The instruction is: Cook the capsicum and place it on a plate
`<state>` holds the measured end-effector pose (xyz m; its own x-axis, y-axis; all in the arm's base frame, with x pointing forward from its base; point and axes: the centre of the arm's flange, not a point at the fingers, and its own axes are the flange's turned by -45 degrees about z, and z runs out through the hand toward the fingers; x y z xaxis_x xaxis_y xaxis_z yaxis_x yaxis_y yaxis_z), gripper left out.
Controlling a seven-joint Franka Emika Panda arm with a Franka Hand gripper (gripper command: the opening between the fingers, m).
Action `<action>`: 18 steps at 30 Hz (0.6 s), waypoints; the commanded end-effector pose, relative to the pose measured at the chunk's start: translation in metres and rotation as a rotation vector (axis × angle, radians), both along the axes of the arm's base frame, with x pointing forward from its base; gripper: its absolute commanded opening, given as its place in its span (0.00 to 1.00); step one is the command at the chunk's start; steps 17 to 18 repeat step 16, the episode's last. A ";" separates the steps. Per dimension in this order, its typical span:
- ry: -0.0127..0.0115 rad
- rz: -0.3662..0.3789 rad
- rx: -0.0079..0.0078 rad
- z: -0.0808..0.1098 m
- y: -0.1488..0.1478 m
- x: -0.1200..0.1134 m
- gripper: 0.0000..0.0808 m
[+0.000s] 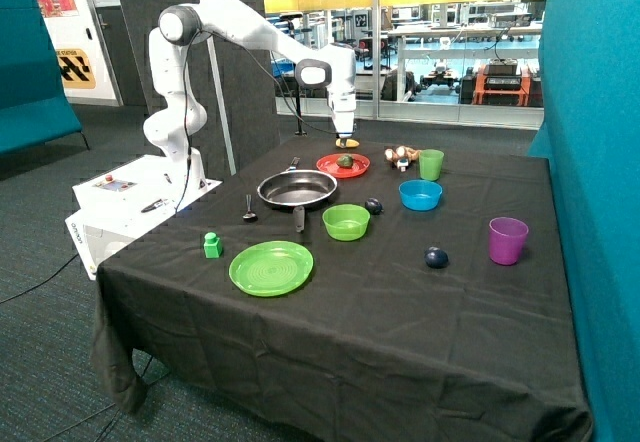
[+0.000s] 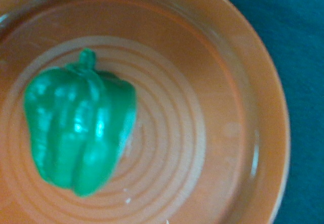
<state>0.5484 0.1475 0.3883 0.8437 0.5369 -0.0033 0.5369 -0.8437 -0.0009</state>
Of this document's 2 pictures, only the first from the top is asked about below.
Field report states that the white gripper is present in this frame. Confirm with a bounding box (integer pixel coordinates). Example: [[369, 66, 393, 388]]
[[327, 92, 359, 149]]

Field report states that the green toy capsicum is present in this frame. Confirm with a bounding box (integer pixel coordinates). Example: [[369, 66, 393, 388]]
[[336, 154, 354, 169]]

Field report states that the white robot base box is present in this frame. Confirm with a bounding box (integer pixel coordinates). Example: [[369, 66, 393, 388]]
[[65, 155, 221, 280]]

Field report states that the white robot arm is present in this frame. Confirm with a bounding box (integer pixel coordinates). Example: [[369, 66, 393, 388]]
[[143, 0, 357, 195]]

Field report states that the red plastic plate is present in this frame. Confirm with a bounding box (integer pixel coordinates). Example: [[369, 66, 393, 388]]
[[316, 153, 370, 179]]

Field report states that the green plastic plate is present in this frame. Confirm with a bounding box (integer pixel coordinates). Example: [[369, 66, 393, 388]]
[[228, 241, 314, 297]]

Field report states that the brown plush toy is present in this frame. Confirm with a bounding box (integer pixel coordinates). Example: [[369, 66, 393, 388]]
[[384, 146, 421, 172]]

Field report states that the black frying pan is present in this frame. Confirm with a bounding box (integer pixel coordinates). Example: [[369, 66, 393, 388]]
[[257, 157, 338, 233]]

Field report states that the dark purple toy plum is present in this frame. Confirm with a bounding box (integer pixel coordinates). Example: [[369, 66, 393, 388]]
[[364, 197, 384, 215]]

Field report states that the green plastic bowl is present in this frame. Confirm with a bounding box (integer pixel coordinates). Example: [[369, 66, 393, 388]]
[[322, 204, 371, 242]]

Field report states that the green plastic cup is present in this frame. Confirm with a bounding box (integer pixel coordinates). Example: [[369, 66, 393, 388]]
[[419, 149, 444, 182]]

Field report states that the blue plastic bowl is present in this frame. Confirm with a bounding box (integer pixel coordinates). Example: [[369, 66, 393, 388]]
[[398, 179, 443, 211]]

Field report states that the metal spoon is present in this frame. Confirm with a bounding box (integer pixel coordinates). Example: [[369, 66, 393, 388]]
[[243, 194, 258, 222]]

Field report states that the black tablecloth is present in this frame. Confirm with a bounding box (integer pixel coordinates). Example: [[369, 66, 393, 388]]
[[91, 138, 594, 441]]

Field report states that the dark blue toy plum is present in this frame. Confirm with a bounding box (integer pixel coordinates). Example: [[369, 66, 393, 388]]
[[424, 247, 449, 269]]

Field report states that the green toy block bottle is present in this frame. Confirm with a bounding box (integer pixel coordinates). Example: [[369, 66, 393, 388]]
[[203, 232, 224, 259]]

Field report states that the purple plastic cup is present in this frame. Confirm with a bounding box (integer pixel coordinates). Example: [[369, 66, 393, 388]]
[[489, 217, 529, 266]]

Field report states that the teal partition panel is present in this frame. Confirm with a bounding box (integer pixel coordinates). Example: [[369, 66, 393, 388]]
[[529, 0, 639, 441]]

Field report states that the teal sofa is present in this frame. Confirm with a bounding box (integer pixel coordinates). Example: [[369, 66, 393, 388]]
[[1, 0, 83, 154]]

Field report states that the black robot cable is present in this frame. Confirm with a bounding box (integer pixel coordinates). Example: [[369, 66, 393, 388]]
[[174, 36, 201, 213]]

